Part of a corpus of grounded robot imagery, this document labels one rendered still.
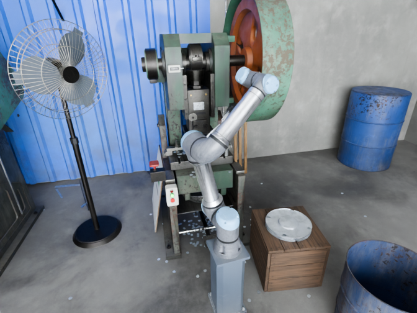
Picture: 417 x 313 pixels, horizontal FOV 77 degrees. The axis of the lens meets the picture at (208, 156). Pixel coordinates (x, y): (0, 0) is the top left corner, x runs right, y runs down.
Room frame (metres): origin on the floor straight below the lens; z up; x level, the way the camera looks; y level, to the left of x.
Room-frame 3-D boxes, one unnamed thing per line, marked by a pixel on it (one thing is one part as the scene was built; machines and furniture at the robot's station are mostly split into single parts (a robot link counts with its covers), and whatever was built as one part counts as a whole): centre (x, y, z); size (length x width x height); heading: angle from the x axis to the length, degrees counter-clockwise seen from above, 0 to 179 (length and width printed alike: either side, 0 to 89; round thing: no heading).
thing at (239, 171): (1.97, -0.16, 0.45); 0.92 x 0.12 x 0.90; 12
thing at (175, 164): (1.78, 0.07, 0.68); 0.45 x 0.30 x 0.06; 102
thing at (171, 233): (1.86, 0.36, 0.45); 0.92 x 0.12 x 0.90; 12
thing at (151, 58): (1.75, 0.32, 1.31); 0.22 x 0.12 x 0.22; 12
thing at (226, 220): (1.06, -0.09, 0.62); 0.13 x 0.12 x 0.14; 26
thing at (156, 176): (1.49, 0.33, 0.62); 0.10 x 0.06 x 0.20; 102
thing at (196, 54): (1.78, 0.07, 1.27); 0.21 x 0.12 x 0.34; 12
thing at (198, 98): (1.74, 0.06, 1.04); 0.17 x 0.15 x 0.30; 12
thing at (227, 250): (1.05, -0.09, 0.50); 0.15 x 0.15 x 0.10
